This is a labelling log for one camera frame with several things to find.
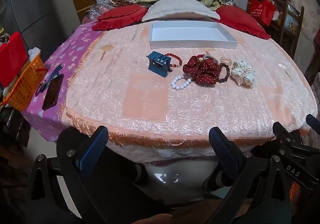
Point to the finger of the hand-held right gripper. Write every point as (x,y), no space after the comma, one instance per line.
(313,121)
(283,131)

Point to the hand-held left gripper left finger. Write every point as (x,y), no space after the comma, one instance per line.
(93,149)

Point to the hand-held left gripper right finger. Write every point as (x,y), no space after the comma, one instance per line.
(223,150)

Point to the white patterned scrunchie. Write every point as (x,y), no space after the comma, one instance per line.
(241,74)

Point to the red polka dot scrunchie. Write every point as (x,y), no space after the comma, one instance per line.
(200,71)

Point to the blue hair claw clip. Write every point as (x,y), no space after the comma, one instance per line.
(153,66)

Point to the white shallow cardboard box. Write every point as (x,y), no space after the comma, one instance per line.
(190,44)

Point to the phone in dark case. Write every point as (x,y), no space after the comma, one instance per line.
(52,92)

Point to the pink textured bed cover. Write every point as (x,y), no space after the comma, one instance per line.
(150,104)

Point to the orange plastic basket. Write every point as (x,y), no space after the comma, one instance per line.
(25,84)

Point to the purple floral bed sheet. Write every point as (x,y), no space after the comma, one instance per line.
(70,54)

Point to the tan tape with gold pin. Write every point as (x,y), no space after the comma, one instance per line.
(105,50)

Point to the wooden chair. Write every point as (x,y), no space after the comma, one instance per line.
(290,19)

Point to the white tissue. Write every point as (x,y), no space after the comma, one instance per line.
(33,52)

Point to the plain red pillow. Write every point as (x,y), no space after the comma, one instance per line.
(240,20)

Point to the red gift bag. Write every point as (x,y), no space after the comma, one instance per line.
(11,59)

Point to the red shopping bag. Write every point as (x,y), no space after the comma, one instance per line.
(260,10)

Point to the red ruffled pillow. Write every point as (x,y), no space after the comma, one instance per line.
(117,15)

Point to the clear plastic bags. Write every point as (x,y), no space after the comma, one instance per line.
(96,10)

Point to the white pillow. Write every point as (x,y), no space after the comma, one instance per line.
(180,9)

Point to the grey refrigerator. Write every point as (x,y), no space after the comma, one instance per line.
(32,6)

